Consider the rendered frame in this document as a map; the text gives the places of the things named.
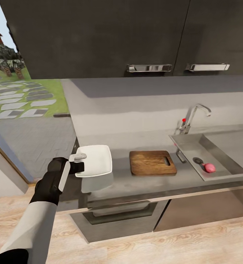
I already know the bowl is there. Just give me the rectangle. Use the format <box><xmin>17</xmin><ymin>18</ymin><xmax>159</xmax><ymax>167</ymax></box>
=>
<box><xmin>75</xmin><ymin>145</ymin><xmax>112</xmax><ymax>177</ymax></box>

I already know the cutting board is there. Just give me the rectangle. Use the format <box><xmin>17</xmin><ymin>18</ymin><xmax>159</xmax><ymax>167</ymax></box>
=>
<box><xmin>129</xmin><ymin>151</ymin><xmax>177</xmax><ymax>175</ymax></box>

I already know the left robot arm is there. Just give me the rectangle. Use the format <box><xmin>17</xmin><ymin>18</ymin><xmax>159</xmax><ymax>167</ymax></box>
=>
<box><xmin>0</xmin><ymin>153</ymin><xmax>87</xmax><ymax>264</ymax></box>

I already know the vidalia onion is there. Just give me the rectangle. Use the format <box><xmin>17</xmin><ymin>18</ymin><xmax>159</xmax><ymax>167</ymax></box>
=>
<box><xmin>202</xmin><ymin>164</ymin><xmax>216</xmax><ymax>173</ymax></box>

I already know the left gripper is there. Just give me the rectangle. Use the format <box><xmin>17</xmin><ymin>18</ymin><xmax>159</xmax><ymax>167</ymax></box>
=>
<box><xmin>69</xmin><ymin>162</ymin><xmax>84</xmax><ymax>174</ymax></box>

